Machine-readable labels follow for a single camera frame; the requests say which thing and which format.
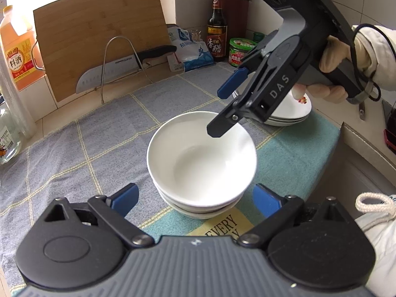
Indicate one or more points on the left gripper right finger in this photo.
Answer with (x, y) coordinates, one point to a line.
(280, 213)

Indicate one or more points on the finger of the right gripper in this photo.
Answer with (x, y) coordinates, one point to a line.
(234, 81)
(227, 118)

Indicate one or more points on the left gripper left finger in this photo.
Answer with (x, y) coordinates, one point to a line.
(111, 212)

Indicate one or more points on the white plate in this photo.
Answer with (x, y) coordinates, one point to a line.
(282, 123)
(288, 118)
(293, 108)

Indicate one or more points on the right gloved hand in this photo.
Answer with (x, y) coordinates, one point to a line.
(374, 51)

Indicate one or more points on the green cap small jar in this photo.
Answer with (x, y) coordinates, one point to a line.
(258, 36)

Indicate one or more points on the green lid mushroom sauce jar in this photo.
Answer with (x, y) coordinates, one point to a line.
(239, 48)

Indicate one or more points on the white blue salt bag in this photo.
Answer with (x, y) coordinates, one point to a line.
(189, 54)

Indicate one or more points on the dark vinegar bottle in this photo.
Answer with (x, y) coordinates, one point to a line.
(216, 39)

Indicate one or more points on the grey checked cloth mat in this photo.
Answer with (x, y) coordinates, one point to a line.
(98, 154)

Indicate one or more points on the white bowl centre left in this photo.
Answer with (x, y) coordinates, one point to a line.
(198, 209)

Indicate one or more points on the white bowl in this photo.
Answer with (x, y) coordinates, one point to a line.
(208, 215)
(193, 168)
(198, 209)

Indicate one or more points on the white bowl far left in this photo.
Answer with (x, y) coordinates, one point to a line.
(208, 215)

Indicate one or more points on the dark red knife block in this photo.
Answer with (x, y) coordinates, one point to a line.
(236, 16)

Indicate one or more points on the white bowl front left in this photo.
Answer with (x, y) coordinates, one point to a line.
(193, 168)

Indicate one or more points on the large glass jar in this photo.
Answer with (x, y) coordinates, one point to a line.
(11, 142)

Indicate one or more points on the plastic wrap roll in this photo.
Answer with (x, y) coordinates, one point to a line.
(11, 95)

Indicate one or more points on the bamboo cutting board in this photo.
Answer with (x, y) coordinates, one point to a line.
(77, 35)

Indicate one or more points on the orange cooking wine jug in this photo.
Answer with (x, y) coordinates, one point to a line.
(20, 48)

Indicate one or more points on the metal wire board rack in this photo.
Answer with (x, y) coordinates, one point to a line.
(123, 67)

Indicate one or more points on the kitchen knife black handle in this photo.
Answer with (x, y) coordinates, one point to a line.
(91, 78)

